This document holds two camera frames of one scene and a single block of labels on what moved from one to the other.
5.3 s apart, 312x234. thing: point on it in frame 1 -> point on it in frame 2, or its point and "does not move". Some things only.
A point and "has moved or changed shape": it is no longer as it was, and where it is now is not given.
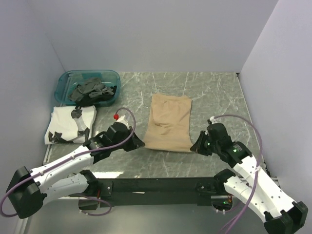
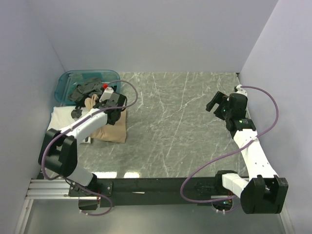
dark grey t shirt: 90,92 does not move
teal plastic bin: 68,80 does not move
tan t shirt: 169,128 has moved or changed shape
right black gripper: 198,147 -> 219,98
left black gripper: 135,142 -> 105,101
